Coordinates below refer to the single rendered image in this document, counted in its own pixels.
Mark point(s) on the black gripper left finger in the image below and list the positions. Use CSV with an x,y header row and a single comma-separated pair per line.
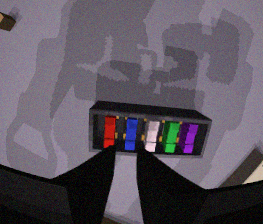
x,y
76,197

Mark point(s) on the white fuse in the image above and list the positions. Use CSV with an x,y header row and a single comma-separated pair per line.
x,y
150,133

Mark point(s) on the beige shallow rectangular tray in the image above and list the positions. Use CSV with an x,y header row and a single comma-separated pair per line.
x,y
250,171

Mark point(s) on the black fuse block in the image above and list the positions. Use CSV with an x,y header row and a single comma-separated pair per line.
x,y
182,132

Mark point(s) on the red fuse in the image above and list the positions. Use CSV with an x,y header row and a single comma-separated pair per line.
x,y
109,132

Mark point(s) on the small brown cube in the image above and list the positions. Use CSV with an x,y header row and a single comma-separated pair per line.
x,y
6,22

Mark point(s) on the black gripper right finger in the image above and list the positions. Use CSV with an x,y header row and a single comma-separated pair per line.
x,y
167,198

